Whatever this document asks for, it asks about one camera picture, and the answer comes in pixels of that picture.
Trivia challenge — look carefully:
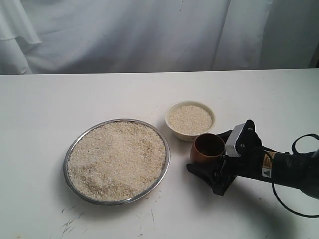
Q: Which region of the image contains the brown wooden cup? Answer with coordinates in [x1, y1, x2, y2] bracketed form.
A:
[190, 133, 225, 163]

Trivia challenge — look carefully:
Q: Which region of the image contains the round steel rice tray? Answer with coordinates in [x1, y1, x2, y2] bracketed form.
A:
[63, 119, 170, 206]

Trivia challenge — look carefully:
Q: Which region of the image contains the white backdrop curtain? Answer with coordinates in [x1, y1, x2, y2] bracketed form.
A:
[0, 0, 319, 74]

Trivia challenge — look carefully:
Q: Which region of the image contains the white floral ceramic bowl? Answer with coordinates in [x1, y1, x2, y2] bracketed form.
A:
[164, 101, 215, 142]

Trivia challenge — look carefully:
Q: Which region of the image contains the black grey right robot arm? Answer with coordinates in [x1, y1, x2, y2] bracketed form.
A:
[186, 119, 319, 199]

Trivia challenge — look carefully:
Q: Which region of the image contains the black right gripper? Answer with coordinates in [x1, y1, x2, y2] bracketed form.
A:
[186, 119, 264, 196]

